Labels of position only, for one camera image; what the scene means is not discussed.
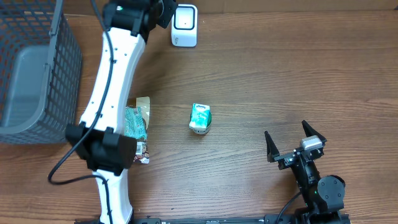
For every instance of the white barcode scanner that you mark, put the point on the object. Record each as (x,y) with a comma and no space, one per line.
(185,26)

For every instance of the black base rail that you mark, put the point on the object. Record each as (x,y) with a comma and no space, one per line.
(236,221)

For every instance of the brown teal snack bag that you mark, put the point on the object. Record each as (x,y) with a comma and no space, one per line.
(137,116)

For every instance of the green lid white jar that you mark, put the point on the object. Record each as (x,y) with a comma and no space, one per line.
(200,121)

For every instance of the teal white tissue pack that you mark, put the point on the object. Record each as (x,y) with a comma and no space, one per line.
(199,107)

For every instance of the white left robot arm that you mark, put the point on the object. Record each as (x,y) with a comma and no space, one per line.
(99,137)

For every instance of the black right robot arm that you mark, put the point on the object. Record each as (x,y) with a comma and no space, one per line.
(319,199)

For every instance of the dark grey mesh basket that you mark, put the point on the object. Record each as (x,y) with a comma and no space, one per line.
(41,65)

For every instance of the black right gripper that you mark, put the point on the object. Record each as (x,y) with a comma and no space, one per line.
(286,159)

